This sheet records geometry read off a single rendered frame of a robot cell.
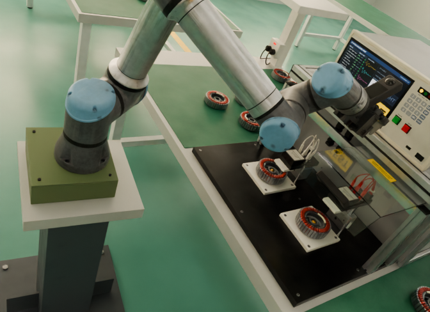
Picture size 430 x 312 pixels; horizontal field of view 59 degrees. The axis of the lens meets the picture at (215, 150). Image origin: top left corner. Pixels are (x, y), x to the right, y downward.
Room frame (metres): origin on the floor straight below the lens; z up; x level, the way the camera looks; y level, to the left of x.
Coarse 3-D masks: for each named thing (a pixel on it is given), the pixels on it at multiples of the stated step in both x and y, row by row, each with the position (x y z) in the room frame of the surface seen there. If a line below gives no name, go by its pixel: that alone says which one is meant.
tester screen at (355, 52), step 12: (348, 48) 1.25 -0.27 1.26; (360, 48) 1.22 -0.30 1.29; (348, 60) 1.23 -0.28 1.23; (360, 60) 1.20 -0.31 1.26; (372, 60) 1.18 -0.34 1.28; (360, 72) 1.19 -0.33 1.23; (372, 72) 1.16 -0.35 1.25; (384, 72) 1.14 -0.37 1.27; (396, 72) 1.11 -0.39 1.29; (360, 84) 1.17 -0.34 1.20; (408, 84) 1.08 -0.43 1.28; (396, 96) 1.08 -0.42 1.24
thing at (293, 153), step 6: (288, 150) 1.18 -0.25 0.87; (294, 150) 1.19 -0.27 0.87; (282, 156) 1.16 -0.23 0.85; (288, 156) 1.15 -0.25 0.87; (294, 156) 1.16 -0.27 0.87; (300, 156) 1.17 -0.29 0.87; (306, 156) 1.23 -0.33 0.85; (276, 162) 1.14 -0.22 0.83; (282, 162) 1.15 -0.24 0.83; (288, 162) 1.14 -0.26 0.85; (294, 162) 1.13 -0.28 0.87; (300, 162) 1.15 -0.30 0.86; (282, 168) 1.12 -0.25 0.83; (288, 168) 1.13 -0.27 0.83; (294, 168) 1.13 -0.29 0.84
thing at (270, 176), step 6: (264, 162) 1.13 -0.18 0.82; (270, 162) 1.14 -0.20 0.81; (258, 168) 1.09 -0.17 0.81; (264, 168) 1.09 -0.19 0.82; (270, 168) 1.12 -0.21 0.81; (276, 168) 1.14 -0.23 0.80; (258, 174) 1.08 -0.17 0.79; (264, 174) 1.07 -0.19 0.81; (270, 174) 1.07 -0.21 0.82; (276, 174) 1.12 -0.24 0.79; (282, 174) 1.10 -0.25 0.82; (264, 180) 1.06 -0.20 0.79; (270, 180) 1.06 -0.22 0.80; (276, 180) 1.06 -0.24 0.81; (282, 180) 1.08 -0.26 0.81
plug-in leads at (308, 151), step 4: (316, 136) 1.24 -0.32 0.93; (312, 140) 1.23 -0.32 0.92; (300, 148) 1.22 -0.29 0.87; (308, 148) 1.23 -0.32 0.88; (312, 148) 1.19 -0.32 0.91; (316, 148) 1.21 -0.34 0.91; (300, 152) 1.22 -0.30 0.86; (304, 152) 1.20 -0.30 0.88; (308, 152) 1.24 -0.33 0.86; (312, 152) 1.21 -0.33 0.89; (308, 156) 1.18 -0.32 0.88
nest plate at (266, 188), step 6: (252, 162) 1.15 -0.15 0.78; (258, 162) 1.16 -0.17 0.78; (246, 168) 1.10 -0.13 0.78; (252, 168) 1.11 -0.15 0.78; (252, 174) 1.08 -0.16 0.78; (258, 180) 1.06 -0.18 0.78; (288, 180) 1.13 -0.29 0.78; (258, 186) 1.04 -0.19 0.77; (264, 186) 1.04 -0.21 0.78; (270, 186) 1.05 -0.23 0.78; (276, 186) 1.07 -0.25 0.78; (282, 186) 1.08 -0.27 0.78; (288, 186) 1.09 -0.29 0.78; (294, 186) 1.11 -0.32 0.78; (264, 192) 1.01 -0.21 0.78; (270, 192) 1.03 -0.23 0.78
